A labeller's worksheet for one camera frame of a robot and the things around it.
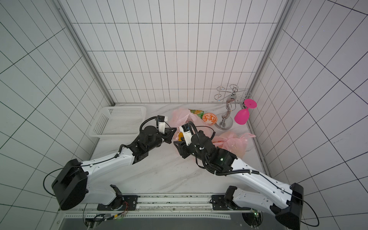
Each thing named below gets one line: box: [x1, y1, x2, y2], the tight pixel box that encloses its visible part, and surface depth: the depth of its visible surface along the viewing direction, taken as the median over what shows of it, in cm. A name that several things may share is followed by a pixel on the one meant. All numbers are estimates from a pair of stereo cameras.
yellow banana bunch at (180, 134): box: [178, 132, 184, 142], surface depth 60 cm
